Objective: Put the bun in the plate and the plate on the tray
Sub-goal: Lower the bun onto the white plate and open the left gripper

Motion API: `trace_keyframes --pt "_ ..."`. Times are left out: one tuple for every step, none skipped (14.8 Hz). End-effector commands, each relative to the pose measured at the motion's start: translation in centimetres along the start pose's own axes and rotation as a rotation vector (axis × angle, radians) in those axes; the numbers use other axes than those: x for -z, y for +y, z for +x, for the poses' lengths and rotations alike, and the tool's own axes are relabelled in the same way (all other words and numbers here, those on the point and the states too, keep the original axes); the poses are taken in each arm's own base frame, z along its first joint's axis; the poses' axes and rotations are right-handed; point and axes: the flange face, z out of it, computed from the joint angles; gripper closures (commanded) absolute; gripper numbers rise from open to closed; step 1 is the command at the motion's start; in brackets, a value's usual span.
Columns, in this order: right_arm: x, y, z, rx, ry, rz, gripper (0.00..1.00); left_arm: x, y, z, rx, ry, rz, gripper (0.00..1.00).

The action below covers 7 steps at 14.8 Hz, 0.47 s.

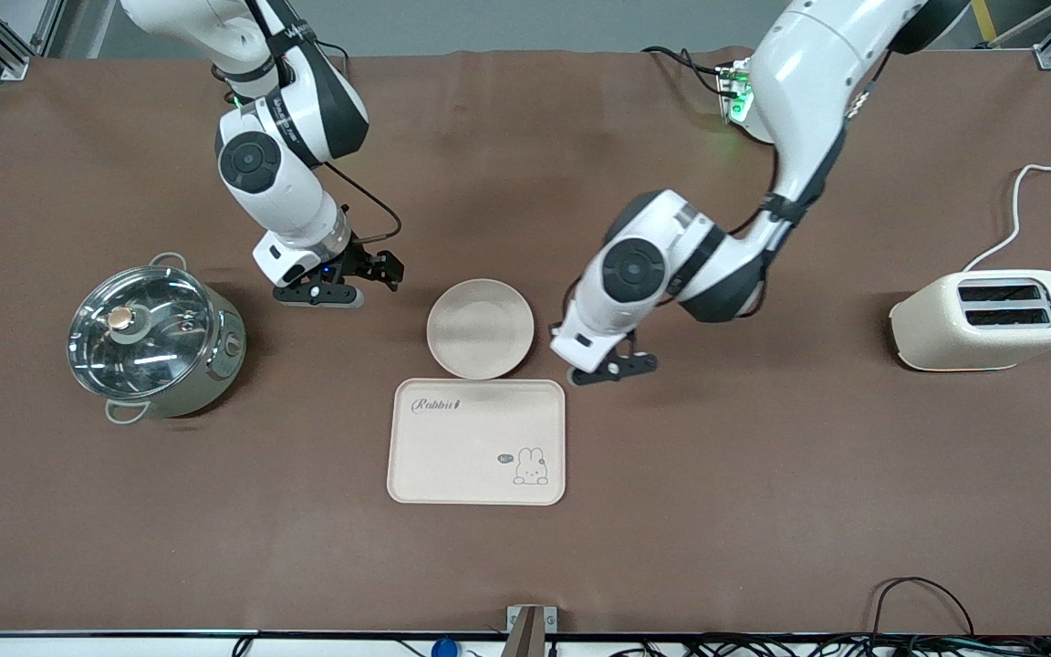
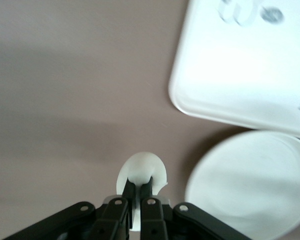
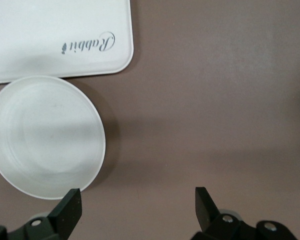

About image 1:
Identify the glass pot lid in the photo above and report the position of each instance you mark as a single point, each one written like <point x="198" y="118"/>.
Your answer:
<point x="156" y="356"/>

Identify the green electric cooking pot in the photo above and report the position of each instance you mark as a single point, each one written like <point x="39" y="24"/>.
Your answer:
<point x="215" y="365"/>

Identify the blue round object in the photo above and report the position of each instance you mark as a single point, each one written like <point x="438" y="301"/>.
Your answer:
<point x="444" y="650"/>

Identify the brown table cover mat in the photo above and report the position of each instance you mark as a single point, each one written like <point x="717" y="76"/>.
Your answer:
<point x="763" y="502"/>

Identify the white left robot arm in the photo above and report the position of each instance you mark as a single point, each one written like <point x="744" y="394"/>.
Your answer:
<point x="799" y="73"/>

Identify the cream two-slot toaster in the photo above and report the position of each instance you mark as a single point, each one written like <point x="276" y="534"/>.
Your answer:
<point x="945" y="333"/>

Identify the beige rabbit print tray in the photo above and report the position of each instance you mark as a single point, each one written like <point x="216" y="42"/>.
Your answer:
<point x="471" y="447"/>

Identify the metal table edge bracket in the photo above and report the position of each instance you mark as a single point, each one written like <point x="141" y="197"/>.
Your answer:
<point x="525" y="630"/>

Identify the round beige plate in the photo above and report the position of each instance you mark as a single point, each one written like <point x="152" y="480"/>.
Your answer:
<point x="480" y="328"/>

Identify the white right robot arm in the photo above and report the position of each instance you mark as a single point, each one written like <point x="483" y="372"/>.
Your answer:
<point x="288" y="196"/>

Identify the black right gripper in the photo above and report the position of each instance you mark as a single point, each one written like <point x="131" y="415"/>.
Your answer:
<point x="363" y="260"/>

